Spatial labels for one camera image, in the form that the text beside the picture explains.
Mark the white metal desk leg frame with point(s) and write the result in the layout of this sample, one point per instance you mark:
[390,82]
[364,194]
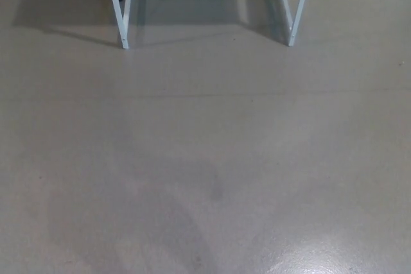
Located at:
[125,23]
[297,14]

